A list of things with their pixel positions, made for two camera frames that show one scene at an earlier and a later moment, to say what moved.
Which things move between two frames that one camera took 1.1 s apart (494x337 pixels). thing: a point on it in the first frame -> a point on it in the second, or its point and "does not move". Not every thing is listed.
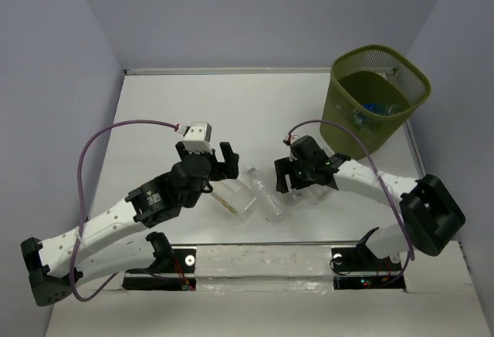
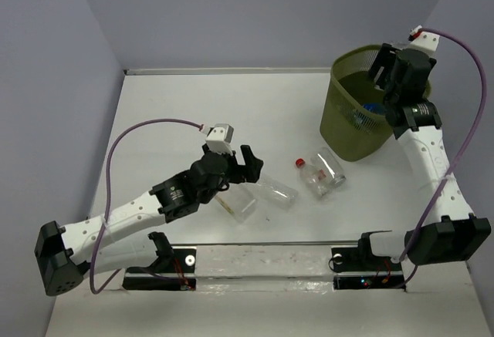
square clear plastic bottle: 238,196 does not move
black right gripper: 284,166 -> 386,58
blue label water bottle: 376,108 does not move
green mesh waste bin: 373,90 does not move
